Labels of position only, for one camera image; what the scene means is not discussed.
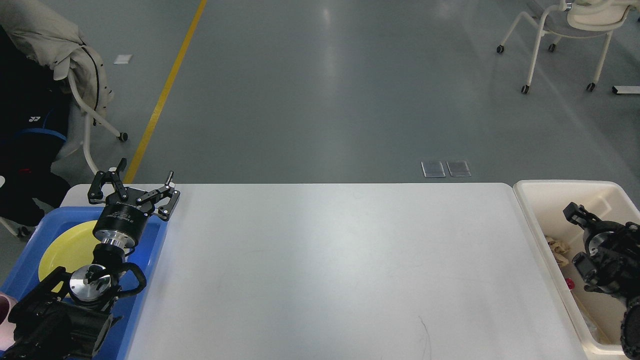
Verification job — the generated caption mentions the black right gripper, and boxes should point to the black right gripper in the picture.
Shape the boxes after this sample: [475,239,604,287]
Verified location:
[563,202,632,294]

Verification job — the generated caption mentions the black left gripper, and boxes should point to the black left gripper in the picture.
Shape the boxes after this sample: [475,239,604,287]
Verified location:
[87,158,181,248]

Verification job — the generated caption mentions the yellow plastic plate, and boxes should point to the yellow plastic plate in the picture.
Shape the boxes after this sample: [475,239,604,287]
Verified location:
[38,219,99,281]

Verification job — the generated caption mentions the pink mug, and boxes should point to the pink mug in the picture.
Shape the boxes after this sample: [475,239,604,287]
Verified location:
[0,292,17,352]

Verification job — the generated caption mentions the brown paper ball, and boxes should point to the brown paper ball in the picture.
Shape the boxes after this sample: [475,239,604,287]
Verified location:
[544,235,570,269]

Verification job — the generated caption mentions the red white snack wrapper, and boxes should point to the red white snack wrapper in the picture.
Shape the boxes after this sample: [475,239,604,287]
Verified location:
[564,277,575,291]

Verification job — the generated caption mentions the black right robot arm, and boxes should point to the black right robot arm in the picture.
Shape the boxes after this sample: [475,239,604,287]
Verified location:
[563,202,640,360]

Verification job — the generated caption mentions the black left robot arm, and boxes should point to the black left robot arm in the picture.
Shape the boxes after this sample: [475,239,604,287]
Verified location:
[1,158,181,360]

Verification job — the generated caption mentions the beige plastic bin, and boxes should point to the beige plastic bin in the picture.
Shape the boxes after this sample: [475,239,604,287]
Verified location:
[513,180,640,360]

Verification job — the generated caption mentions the blue plastic tray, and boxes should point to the blue plastic tray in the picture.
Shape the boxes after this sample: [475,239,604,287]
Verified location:
[1,206,167,360]

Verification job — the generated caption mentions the person in dark clothes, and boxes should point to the person in dark clothes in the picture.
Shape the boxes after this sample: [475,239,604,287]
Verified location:
[0,30,71,227]

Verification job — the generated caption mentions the floor outlet plate right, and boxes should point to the floor outlet plate right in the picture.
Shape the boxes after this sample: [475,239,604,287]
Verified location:
[446,160,472,177]

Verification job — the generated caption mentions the floor outlet plate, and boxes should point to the floor outlet plate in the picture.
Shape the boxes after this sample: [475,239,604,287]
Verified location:
[421,161,447,179]
[446,160,472,177]

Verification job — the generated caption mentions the white bar on floor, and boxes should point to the white bar on floor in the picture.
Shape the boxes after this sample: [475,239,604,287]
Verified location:
[611,85,640,95]

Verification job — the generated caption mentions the floor outlet plate left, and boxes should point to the floor outlet plate left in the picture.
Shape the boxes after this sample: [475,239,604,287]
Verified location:
[421,161,447,179]

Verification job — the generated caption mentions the white chair with jacket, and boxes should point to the white chair with jacket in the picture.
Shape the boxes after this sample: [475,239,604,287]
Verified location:
[0,0,128,173]

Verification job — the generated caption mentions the white chair on casters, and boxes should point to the white chair on casters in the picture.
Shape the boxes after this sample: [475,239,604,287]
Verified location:
[496,0,639,95]

